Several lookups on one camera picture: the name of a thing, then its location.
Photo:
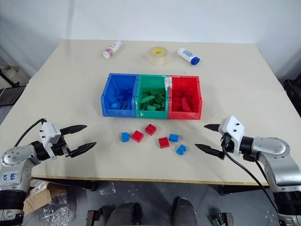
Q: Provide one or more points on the large clear plastic bag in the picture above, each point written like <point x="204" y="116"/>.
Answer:
<point x="56" y="212"/>

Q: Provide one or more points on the white bottle with red print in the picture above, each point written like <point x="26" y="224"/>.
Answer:
<point x="112" y="49"/>

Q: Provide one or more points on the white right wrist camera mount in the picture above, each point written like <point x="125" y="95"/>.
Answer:
<point x="231" y="127"/>

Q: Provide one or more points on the black stand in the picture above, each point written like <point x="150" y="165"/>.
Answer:
<point x="8" y="78"/>

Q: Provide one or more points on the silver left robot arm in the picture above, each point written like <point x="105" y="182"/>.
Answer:
<point x="14" y="157"/>

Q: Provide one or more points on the brown cardboard box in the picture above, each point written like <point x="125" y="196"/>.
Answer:
<point x="37" y="199"/>

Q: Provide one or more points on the dark blue toy brick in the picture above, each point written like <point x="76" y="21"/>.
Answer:
<point x="128" y="105"/>

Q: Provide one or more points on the black table frame bar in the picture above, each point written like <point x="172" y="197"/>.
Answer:
<point x="70" y="184"/>

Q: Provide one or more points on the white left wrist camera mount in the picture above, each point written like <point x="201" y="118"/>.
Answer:
<point x="48" y="133"/>

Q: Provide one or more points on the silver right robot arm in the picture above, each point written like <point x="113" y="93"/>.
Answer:
<point x="270" y="146"/>

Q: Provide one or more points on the white tape strip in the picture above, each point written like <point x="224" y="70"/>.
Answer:
<point x="167" y="82"/>

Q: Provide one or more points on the green plastic bin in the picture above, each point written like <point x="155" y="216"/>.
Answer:
<point x="141" y="81"/>

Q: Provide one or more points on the white bottle with blue cap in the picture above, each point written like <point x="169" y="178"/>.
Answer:
<point x="188" y="55"/>

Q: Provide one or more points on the green sloped toy brick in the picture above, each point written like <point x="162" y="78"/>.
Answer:
<point x="147" y="99"/>

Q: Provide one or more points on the dark floor mat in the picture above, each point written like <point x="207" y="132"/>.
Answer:
<point x="10" y="95"/>

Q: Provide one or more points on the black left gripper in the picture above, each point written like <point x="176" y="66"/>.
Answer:
<point x="60" y="149"/>

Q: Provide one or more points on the red plastic bin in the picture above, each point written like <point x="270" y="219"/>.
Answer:
<point x="196" y="94"/>

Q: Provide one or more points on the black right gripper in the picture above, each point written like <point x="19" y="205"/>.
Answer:
<point x="227" y="142"/>

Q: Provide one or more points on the black equipment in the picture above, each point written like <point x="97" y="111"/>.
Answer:
<point x="292" y="94"/>

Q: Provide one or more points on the small clear plastic bag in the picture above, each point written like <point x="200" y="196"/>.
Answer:
<point x="107" y="189"/>

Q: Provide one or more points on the blue plastic bin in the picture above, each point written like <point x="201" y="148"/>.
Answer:
<point x="107" y="94"/>

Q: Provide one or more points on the light blue toy brick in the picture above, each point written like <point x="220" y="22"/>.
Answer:
<point x="115" y="105"/>

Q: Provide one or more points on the dark rounded shape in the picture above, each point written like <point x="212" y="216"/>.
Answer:
<point x="125" y="215"/>
<point x="184" y="212"/>

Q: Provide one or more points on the clear tape roll yellow core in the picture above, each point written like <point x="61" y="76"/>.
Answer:
<point x="158" y="57"/>

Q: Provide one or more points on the brown metal bracket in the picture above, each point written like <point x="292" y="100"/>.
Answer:
<point x="92" y="217"/>
<point x="225" y="219"/>

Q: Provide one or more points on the red sloped toy brick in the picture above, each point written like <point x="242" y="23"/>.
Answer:
<point x="186" y="104"/>

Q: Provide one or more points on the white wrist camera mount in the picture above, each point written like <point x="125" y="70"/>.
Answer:
<point x="231" y="127"/>
<point x="48" y="133"/>

